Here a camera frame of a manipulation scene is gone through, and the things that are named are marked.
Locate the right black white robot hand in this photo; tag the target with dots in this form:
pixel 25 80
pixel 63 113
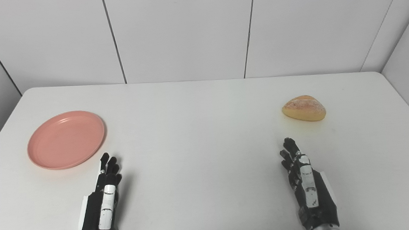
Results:
pixel 311 194

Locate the golden bread roll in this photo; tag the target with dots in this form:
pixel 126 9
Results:
pixel 304 109

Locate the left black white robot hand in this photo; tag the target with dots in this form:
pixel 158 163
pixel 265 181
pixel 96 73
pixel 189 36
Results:
pixel 101 209

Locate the pink round plate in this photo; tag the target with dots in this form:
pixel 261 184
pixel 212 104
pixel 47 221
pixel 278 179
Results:
pixel 66 140

